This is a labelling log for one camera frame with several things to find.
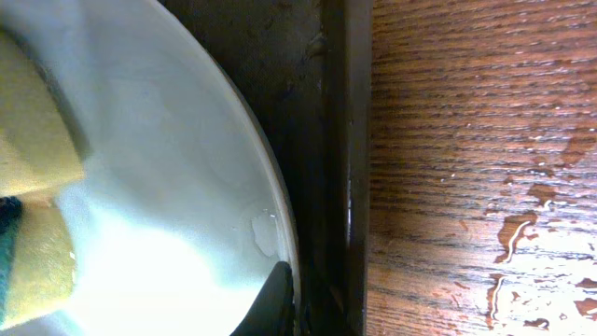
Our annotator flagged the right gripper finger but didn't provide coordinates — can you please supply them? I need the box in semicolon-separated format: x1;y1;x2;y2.
231;261;295;336

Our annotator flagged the white plate small teal spot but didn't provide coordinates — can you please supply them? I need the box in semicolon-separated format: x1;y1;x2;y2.
1;0;300;335

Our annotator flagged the green and yellow sponge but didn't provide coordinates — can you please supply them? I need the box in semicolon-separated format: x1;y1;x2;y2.
1;33;84;329

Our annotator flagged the large brown serving tray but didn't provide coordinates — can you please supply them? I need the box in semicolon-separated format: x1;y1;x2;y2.
165;0;372;335

